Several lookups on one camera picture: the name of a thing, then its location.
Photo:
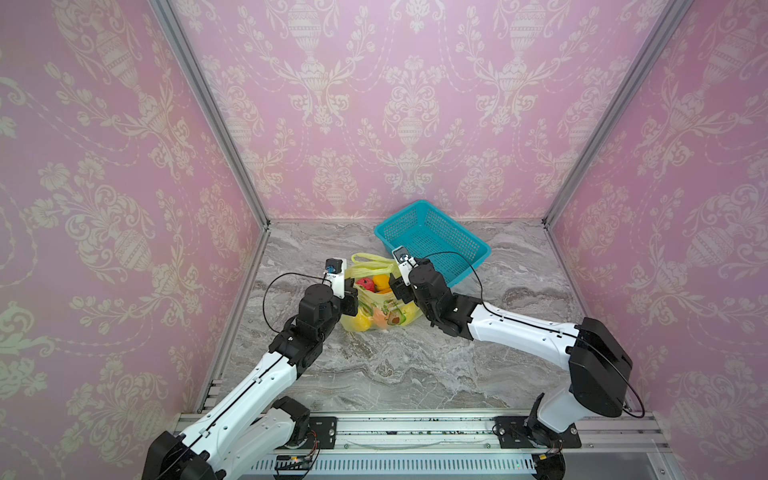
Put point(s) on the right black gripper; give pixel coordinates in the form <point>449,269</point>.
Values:
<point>402,291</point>

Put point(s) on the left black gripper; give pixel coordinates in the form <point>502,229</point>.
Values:
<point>350,298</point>

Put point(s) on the yellow plastic bag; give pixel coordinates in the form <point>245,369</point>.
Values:
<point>377,310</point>

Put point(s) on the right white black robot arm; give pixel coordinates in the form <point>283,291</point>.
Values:
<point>597,365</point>

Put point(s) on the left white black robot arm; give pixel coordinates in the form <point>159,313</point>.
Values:
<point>256,417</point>

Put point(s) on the pink red fruit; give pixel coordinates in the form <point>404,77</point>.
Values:
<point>367,284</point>

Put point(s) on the teal plastic basket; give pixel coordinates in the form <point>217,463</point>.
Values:
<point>427,232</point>

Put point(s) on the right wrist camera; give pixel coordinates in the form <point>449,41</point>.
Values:
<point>405,262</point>

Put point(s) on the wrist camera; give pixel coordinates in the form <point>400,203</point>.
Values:
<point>336,273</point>
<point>405,262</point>

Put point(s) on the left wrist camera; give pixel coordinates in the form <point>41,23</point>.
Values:
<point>336,273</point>

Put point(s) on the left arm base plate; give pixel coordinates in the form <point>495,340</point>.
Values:
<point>314,432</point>

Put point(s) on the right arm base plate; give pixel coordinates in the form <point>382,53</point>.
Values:
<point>512,432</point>

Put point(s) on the left corner aluminium post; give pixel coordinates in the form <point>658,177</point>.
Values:
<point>194,74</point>

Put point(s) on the corner aluminium post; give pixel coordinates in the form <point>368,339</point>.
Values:
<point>194,74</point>
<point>669,19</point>

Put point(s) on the right corner aluminium post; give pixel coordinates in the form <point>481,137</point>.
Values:
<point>669,19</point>

